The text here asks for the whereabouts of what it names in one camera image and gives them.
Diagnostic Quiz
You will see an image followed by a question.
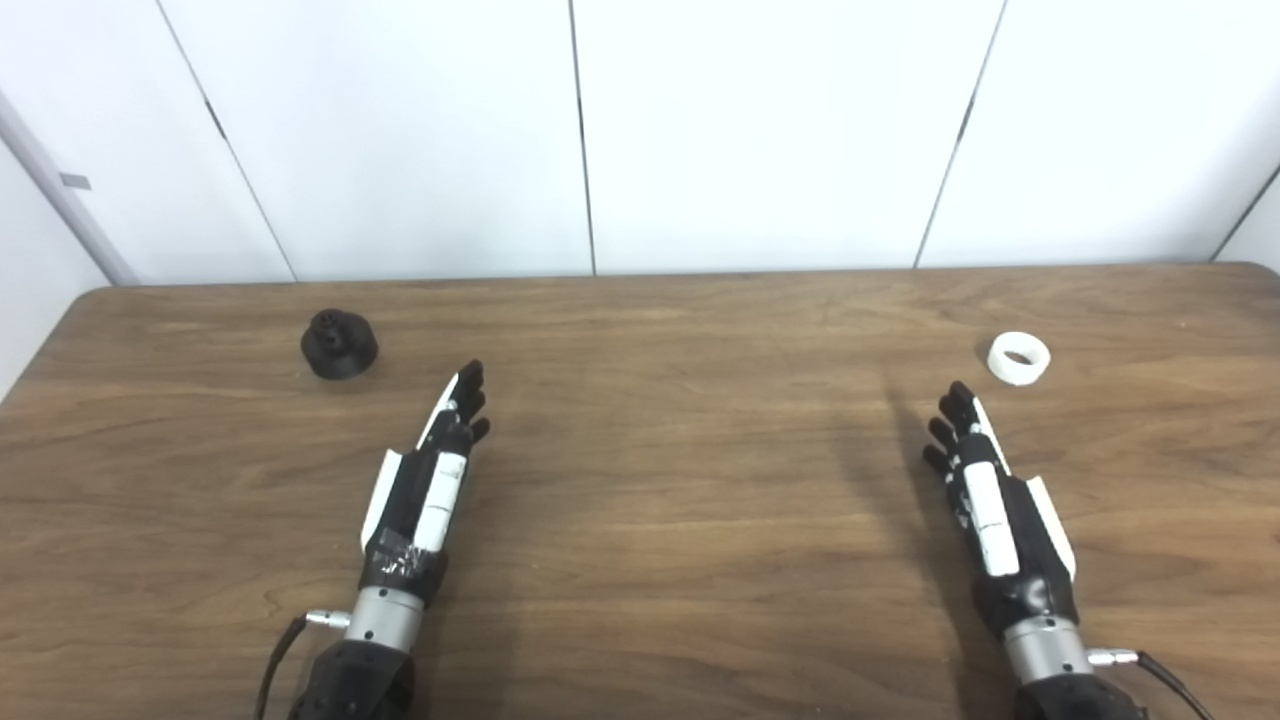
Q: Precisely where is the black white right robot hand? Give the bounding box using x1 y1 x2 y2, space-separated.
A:
922 380 1081 641

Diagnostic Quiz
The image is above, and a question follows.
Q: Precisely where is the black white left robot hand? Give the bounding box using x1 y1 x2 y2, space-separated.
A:
358 360 492 606

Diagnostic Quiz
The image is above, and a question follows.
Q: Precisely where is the round black part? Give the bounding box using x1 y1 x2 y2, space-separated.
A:
300 309 380 381

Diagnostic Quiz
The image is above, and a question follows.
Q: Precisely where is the white ring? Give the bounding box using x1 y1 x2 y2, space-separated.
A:
987 331 1052 387

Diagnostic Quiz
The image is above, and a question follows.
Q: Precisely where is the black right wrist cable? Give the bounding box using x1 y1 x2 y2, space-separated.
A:
1088 648 1216 720

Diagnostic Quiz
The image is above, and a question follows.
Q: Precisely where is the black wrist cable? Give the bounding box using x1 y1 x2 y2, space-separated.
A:
255 610 351 720
1088 648 1216 720

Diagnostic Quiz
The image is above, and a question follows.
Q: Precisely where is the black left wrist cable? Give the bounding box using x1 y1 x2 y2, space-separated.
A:
255 610 351 720

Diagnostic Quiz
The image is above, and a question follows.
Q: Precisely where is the grey wall trim strip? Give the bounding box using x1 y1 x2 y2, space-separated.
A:
0 90 141 286

